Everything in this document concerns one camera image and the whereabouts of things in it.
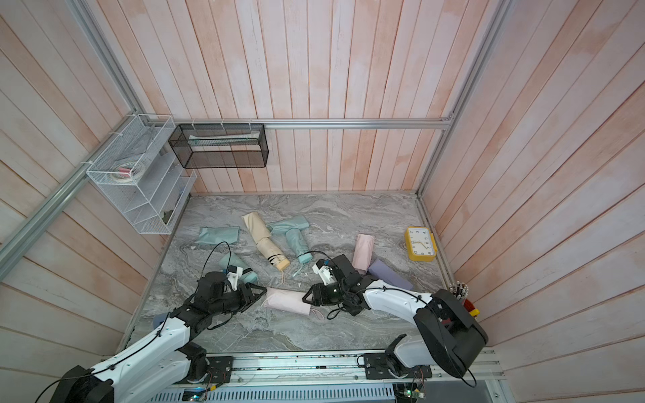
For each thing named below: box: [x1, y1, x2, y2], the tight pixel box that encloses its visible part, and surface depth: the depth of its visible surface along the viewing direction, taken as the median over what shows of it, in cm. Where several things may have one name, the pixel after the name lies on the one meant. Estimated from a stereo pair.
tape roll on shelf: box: [111, 160, 145, 183], surface depth 75 cm
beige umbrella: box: [256, 235, 290, 272], surface depth 97 cm
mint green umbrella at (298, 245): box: [285, 228, 313, 264], surface depth 100 cm
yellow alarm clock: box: [404, 225, 439, 263], surface depth 101 cm
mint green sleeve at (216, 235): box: [197, 225, 241, 245], surface depth 106 cm
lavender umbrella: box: [368, 259, 414, 291], surface depth 95 cm
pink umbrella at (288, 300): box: [263, 287, 312, 316], surface depth 86 cm
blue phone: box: [152, 313, 167, 330], surface depth 85 cm
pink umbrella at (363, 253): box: [352, 233, 375, 275], surface depth 100 cm
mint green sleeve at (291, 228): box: [266, 215, 310, 243], surface depth 106 cm
